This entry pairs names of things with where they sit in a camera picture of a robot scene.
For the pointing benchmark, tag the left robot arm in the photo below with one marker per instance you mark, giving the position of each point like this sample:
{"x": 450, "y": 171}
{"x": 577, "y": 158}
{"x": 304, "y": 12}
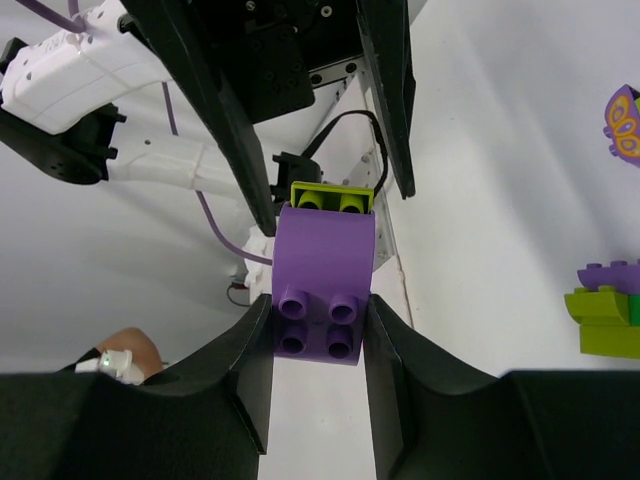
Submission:
{"x": 59, "y": 112}

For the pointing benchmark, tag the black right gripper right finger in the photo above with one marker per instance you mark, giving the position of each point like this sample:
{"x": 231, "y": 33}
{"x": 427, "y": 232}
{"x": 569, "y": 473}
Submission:
{"x": 434, "y": 416}

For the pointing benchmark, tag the purple scalloped lego piece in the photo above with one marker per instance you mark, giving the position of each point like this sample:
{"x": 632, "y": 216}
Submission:
{"x": 621, "y": 275}

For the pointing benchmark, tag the purple butterfly lego stack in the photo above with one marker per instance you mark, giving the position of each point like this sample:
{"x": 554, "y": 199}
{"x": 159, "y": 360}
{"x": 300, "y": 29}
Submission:
{"x": 621, "y": 128}

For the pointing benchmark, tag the lime curved lego brick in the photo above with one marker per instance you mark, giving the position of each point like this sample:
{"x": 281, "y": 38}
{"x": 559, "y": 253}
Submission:
{"x": 334, "y": 198}

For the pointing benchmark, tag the lime long lego brick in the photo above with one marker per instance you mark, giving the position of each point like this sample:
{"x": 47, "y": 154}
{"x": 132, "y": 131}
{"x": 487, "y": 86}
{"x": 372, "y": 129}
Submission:
{"x": 603, "y": 319}

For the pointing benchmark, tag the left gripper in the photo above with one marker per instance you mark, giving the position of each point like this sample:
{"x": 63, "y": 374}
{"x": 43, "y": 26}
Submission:
{"x": 275, "y": 55}

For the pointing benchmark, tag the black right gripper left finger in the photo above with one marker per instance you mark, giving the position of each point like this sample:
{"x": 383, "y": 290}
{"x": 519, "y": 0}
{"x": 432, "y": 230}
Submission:
{"x": 205, "y": 417}

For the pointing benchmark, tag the purple flower lego piece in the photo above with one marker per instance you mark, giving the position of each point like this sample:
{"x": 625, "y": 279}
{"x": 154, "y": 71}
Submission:
{"x": 321, "y": 282}

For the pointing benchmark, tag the green lego brick in cluster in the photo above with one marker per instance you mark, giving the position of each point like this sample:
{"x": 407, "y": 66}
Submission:
{"x": 634, "y": 310}

